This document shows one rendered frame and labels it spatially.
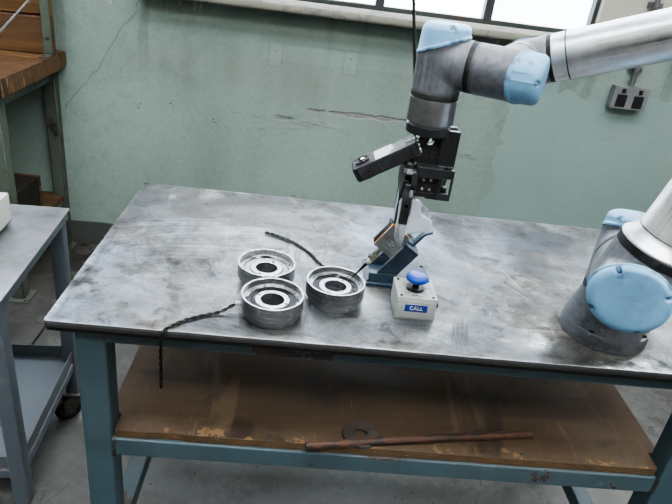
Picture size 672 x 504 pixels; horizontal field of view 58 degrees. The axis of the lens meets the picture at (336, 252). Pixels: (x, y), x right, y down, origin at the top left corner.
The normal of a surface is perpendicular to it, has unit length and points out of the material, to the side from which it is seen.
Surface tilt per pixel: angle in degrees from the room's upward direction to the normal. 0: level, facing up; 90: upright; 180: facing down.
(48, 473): 0
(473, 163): 90
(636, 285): 97
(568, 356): 0
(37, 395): 0
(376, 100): 90
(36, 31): 90
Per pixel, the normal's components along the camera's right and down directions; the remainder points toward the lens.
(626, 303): -0.47, 0.47
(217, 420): 0.12, -0.88
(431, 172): -0.03, 0.45
